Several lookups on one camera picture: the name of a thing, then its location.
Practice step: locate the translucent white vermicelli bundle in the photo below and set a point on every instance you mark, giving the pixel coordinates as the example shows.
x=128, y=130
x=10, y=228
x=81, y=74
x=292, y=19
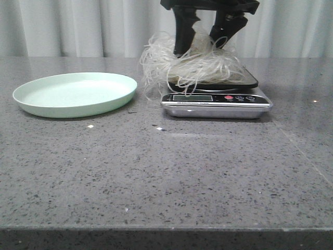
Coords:
x=204, y=63

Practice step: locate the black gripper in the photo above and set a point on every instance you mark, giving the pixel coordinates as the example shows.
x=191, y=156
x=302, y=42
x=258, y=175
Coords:
x=229, y=19

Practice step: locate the light green round plate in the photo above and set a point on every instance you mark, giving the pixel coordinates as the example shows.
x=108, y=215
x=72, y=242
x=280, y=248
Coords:
x=75, y=95

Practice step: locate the white pleated curtain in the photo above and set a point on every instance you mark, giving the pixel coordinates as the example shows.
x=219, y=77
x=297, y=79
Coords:
x=122, y=28

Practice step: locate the black silver kitchen scale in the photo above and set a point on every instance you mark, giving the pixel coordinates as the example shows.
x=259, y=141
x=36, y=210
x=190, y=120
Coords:
x=243, y=100

